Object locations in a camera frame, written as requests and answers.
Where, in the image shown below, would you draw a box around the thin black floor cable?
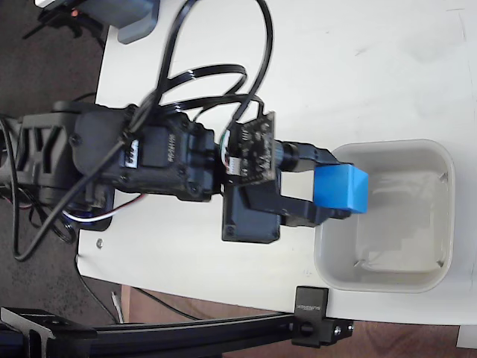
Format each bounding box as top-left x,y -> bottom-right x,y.
75,254 -> 117,324
136,288 -> 203,321

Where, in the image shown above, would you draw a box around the black aluminium rail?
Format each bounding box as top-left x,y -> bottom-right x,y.
0,306 -> 299,358

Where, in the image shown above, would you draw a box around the white panel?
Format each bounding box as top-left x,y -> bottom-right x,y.
455,323 -> 477,350

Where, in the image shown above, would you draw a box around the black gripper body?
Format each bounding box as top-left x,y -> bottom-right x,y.
221,140 -> 318,245

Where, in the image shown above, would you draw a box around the black tripod legs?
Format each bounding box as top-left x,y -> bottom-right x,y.
22,6 -> 110,41

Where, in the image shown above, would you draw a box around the blue cube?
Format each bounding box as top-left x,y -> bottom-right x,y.
312,163 -> 370,215

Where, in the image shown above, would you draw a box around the blue-gray plastic stand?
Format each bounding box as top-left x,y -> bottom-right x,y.
79,0 -> 162,45

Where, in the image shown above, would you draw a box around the black table clamp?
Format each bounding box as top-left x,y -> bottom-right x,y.
291,286 -> 355,348

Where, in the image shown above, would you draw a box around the white servo wire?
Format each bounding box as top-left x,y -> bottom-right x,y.
60,192 -> 149,225

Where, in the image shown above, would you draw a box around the gripper camera circuit board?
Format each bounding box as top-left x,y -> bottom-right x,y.
222,109 -> 300,186

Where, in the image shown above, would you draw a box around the white plastic bin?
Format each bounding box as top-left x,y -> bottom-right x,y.
313,138 -> 457,293

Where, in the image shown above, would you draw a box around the white device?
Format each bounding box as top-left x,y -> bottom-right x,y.
34,0 -> 78,10

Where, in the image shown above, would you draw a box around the flat black ribbon cable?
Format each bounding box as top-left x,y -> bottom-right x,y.
154,64 -> 262,113

